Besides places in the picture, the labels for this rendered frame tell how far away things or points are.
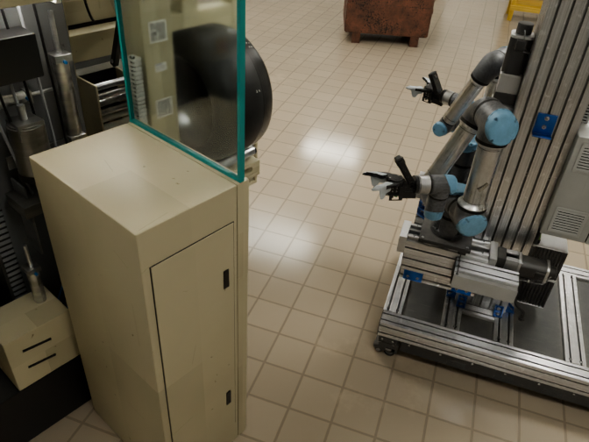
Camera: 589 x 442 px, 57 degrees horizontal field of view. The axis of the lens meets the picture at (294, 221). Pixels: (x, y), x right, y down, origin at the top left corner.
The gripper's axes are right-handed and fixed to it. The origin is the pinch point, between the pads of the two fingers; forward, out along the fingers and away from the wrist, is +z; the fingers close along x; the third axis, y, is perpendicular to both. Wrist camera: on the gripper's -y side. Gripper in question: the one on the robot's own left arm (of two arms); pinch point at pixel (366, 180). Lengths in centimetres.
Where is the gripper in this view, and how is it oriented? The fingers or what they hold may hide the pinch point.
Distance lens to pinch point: 206.3
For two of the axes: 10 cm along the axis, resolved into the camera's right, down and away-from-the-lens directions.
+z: -9.9, 0.2, -1.2
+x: -1.2, -4.7, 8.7
